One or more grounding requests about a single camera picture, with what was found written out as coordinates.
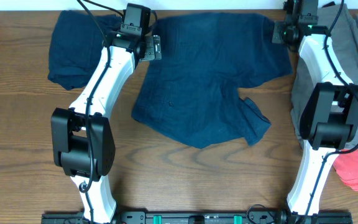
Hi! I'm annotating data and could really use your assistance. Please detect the dark blue shorts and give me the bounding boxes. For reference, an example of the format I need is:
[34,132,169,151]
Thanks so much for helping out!
[132,12,292,149]

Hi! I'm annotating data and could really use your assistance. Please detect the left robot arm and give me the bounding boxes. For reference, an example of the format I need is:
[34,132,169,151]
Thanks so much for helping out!
[51,31,162,223]

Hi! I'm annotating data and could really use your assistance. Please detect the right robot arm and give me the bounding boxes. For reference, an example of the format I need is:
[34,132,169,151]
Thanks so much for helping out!
[272,0,358,223]

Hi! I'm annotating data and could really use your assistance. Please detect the grey shorts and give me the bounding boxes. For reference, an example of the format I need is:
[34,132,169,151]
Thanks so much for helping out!
[291,6,358,146]

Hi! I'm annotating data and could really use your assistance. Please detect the folded dark navy shorts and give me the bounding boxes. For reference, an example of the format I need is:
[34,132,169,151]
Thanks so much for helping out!
[48,11,121,90]

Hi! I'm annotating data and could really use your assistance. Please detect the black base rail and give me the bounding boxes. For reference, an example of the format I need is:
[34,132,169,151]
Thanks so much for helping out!
[41,208,353,224]

